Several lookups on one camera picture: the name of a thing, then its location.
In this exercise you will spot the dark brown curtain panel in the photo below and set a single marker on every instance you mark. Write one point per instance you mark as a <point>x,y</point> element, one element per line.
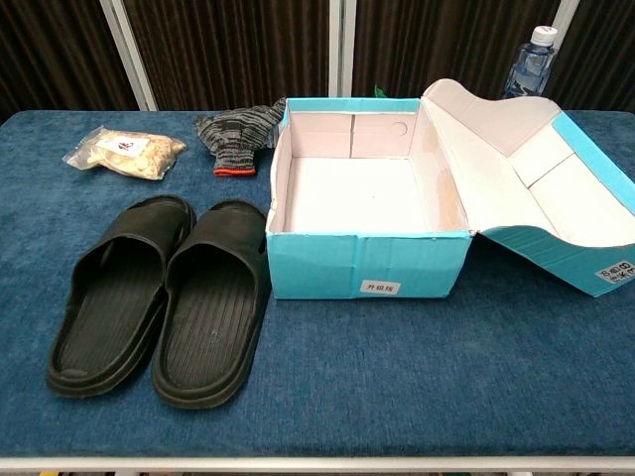
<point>233,49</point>
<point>446,44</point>
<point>600,54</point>
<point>54,54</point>

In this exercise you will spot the blue and white shoebox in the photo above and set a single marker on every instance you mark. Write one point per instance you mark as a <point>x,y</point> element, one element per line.
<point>317,268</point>

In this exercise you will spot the blue felt table cover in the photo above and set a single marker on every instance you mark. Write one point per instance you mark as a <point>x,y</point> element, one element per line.
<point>397,372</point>

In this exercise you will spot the grey striped knit glove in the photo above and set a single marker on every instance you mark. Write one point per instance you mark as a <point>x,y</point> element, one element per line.
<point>228,134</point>

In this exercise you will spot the black rubber slipper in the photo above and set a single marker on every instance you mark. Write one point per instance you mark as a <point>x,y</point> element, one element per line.
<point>208,337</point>
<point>109,322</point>

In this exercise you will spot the white partition post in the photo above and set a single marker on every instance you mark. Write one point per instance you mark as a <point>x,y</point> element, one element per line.
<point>342,49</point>
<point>565,12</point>
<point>129,54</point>

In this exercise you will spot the clear plastic water bottle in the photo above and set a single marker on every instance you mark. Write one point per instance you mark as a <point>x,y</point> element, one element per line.
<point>531,64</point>

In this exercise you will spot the clear bag of snacks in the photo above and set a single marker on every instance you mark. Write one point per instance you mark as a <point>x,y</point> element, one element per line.
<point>124,154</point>

